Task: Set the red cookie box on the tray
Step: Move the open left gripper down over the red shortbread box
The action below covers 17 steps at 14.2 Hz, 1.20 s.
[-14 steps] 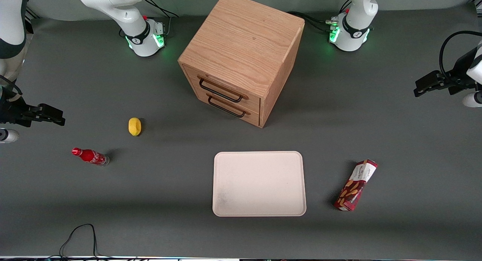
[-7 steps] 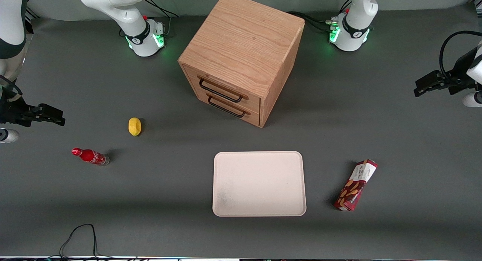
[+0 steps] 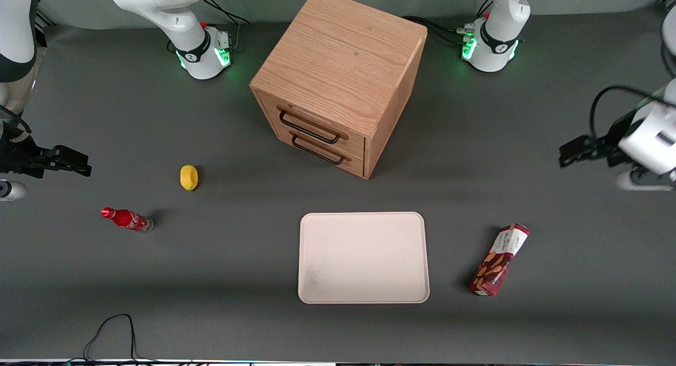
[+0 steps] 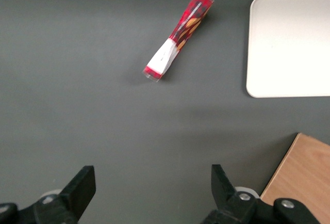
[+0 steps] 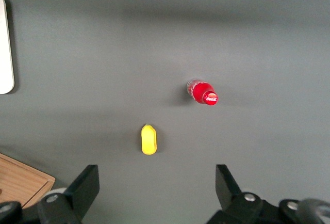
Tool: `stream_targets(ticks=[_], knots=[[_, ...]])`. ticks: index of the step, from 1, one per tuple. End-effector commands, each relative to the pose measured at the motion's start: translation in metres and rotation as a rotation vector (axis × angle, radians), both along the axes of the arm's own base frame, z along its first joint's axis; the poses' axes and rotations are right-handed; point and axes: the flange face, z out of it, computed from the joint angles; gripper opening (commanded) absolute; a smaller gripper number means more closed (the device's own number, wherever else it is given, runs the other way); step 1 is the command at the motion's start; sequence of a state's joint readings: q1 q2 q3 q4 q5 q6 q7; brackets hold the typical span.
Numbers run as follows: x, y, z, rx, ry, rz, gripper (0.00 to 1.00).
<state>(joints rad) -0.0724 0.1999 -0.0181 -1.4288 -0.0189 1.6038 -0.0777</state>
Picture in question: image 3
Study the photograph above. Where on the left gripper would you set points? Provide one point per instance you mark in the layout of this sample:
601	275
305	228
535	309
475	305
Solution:
609	142

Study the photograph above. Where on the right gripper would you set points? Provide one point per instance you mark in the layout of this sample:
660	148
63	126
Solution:
16	157

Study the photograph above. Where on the red cookie box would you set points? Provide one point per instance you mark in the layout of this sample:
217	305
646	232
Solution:
496	263

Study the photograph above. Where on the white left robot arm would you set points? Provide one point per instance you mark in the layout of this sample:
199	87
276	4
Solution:
499	38

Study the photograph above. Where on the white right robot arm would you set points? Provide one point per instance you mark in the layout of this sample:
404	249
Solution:
174	17

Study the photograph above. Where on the beige plastic tray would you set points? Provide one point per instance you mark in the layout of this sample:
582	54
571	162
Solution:
363	257

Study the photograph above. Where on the red cola bottle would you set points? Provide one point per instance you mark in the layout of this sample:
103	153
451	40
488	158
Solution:
127	218

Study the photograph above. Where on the yellow lemon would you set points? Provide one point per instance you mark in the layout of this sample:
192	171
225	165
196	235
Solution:
189	177

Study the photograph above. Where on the wooden drawer front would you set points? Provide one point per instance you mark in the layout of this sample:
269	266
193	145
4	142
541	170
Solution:
317	118
351	162

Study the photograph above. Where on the wooden drawer cabinet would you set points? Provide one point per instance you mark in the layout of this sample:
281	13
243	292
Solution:
343	54

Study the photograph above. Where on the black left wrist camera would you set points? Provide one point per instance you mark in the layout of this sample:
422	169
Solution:
623	131

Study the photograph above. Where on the aluminium frame rail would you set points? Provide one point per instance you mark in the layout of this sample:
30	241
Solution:
45	18
668	4

